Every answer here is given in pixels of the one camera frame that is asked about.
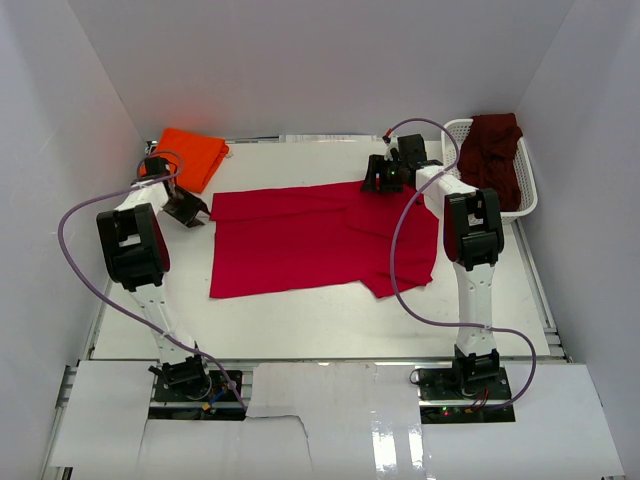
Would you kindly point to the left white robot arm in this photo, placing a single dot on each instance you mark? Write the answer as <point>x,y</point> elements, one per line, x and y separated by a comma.
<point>137,258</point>

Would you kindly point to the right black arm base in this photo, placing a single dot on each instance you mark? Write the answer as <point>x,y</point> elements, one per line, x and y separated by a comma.
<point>442,401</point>

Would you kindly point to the dark maroon t shirt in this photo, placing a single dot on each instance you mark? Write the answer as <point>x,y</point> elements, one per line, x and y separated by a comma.
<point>487,157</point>

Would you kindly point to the white printed label strip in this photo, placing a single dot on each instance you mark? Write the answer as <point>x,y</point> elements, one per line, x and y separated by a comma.
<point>327,138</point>

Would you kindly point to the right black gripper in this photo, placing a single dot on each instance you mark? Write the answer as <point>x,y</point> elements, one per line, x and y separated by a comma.
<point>375,167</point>

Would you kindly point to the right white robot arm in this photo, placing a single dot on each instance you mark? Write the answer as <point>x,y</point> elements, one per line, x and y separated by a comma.
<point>472,238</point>

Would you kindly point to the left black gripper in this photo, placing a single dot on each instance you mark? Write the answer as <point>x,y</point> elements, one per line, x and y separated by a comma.
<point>194,204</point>

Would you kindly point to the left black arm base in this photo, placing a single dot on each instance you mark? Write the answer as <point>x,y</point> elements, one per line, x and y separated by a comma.
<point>206,400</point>

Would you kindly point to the folded orange t shirt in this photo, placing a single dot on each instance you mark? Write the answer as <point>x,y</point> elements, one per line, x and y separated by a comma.
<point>199,155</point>

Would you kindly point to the bright red t shirt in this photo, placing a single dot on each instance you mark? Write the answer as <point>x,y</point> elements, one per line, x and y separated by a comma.
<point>275,240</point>

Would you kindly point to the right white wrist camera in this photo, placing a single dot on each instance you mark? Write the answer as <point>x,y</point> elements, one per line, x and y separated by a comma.
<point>391,153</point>

